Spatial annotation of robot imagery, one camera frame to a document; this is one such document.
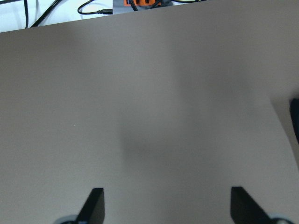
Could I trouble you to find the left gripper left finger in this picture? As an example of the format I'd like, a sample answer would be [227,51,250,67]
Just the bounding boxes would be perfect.
[76,188,104,224]

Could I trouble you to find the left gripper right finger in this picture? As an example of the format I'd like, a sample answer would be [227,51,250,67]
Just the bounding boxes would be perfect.
[230,186,271,224]

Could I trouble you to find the black printed t-shirt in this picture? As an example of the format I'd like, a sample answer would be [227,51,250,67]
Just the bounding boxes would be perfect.
[290,98,299,142]

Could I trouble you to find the power strip with plugs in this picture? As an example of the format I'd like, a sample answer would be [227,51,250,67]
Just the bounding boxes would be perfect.
[113,0,174,14]

